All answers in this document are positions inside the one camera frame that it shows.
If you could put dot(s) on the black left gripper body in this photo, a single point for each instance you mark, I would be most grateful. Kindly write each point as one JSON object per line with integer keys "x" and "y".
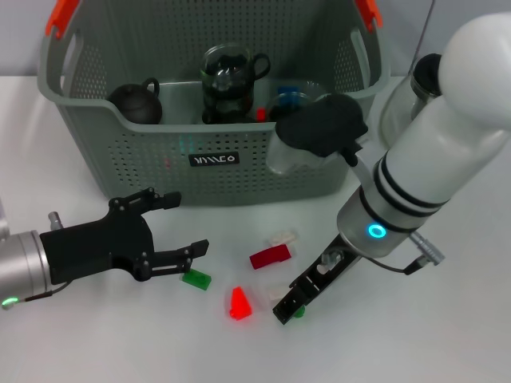
{"x": 96, "y": 247}

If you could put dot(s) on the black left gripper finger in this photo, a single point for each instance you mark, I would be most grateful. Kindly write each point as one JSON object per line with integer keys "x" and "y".
{"x": 199, "y": 248}
{"x": 171, "y": 200}

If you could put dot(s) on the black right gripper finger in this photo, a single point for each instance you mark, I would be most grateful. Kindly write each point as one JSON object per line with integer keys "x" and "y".
{"x": 289, "y": 299}
{"x": 299, "y": 309}

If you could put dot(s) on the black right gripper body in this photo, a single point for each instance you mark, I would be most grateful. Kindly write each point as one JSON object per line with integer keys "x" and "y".
{"x": 335, "y": 263}

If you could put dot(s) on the dark green arch brick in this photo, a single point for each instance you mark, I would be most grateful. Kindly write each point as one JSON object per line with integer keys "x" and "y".
{"x": 300, "y": 312}

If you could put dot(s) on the white toy brick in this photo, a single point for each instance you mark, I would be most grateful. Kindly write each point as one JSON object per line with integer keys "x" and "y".
{"x": 275, "y": 296}
{"x": 282, "y": 238}

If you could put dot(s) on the bright green toy brick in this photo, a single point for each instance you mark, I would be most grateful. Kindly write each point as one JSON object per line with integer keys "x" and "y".
{"x": 197, "y": 279}

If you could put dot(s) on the dark red arch brick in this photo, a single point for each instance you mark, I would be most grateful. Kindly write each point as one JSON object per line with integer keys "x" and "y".
{"x": 267, "y": 257}

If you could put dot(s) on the glass teacup with black base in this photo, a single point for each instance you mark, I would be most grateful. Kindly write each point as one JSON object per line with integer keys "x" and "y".
{"x": 227, "y": 111}
{"x": 287, "y": 105}
{"x": 223, "y": 72}

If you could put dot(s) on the red toy brick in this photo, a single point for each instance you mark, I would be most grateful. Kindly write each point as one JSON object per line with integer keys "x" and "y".
{"x": 260, "y": 115}

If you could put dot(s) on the blue toy brick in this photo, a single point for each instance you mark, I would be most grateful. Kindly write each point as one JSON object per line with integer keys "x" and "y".
{"x": 287, "y": 90}

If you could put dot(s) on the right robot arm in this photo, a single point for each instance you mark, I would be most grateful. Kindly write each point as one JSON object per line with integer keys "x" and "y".
{"x": 431, "y": 159}

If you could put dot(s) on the grey perforated plastic storage bin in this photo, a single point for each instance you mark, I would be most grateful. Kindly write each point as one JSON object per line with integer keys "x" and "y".
{"x": 239, "y": 187}

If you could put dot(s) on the bright red slope brick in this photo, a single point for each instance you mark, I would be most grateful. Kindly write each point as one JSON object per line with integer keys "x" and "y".
{"x": 239, "y": 305}

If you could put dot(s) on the black clay teapot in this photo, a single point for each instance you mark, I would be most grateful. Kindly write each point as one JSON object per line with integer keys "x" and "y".
{"x": 135, "y": 105}

